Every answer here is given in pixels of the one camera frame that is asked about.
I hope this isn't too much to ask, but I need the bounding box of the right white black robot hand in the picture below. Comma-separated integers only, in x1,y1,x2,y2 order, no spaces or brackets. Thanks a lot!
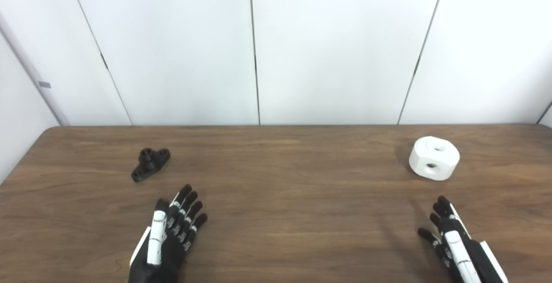
417,195,510,283

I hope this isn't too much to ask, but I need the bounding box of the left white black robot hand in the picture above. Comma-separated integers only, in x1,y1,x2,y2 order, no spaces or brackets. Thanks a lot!
128,184,208,283

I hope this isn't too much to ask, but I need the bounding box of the black flanged holder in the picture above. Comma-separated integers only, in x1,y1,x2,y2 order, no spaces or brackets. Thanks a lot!
131,148,171,183

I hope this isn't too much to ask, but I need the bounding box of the round white piece with holes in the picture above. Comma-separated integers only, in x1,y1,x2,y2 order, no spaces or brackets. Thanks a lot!
408,136,461,182

